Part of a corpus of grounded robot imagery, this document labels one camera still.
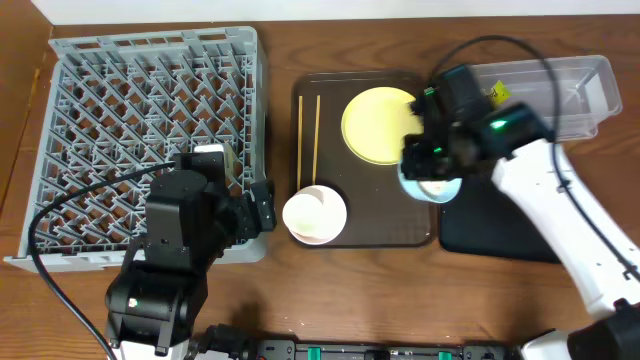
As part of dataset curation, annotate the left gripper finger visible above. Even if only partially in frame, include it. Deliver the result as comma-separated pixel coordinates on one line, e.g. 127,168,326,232
250,180,275,200
254,200,277,236

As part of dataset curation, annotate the small white cup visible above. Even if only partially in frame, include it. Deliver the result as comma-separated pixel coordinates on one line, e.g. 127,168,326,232
282,194,324,237

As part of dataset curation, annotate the green snack wrapper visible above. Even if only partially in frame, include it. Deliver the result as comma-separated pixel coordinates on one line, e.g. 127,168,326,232
487,80,511,108

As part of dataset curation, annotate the light blue bowl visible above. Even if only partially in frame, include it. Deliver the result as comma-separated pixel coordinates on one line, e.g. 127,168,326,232
397,166,462,204

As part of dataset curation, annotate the wooden chopstick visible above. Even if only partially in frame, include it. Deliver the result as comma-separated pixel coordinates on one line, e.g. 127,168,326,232
296,95,304,191
312,95,321,185

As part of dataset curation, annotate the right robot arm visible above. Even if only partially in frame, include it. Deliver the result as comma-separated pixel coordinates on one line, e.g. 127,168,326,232
401,66,639,360

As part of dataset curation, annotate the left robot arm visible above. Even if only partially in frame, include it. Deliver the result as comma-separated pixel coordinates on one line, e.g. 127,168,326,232
105,170,276,357

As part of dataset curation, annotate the black food waste tray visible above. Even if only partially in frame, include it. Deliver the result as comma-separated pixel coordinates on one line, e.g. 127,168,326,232
439,175,559,264

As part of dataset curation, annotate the clear plastic waste bin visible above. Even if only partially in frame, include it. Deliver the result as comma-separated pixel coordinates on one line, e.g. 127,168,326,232
471,55,622,141

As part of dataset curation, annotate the white pink bowl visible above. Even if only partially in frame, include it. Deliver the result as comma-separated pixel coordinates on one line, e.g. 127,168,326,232
285,185,348,246

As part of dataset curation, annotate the yellow round plate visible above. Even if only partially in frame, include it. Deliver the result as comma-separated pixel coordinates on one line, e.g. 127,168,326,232
341,87,423,166

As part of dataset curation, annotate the dark brown serving tray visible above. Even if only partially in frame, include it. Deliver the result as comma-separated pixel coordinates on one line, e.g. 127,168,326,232
290,70,437,249

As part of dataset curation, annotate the grey plastic dish rack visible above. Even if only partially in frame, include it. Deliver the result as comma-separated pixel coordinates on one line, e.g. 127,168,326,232
22,26,268,272

